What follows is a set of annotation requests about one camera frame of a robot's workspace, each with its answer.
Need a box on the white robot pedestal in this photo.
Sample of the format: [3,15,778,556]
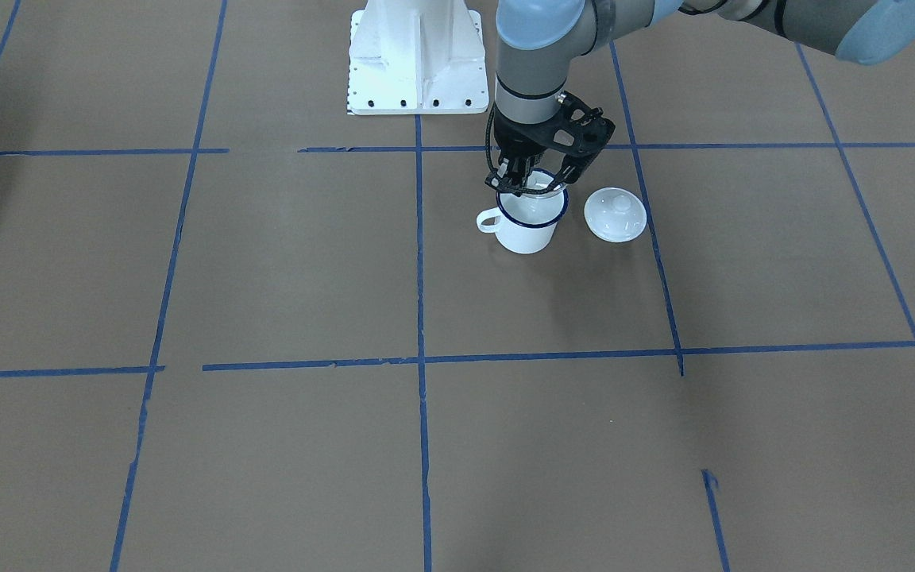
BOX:
[346,1,491,116]

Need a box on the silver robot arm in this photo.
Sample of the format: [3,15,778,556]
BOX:
[485,1,915,195]

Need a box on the white enamel cup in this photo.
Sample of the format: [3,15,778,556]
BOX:
[476,191,569,254]

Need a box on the white cup lid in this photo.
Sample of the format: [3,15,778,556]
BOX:
[582,187,647,243]

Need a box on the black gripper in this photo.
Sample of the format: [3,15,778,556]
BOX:
[486,118,557,195]

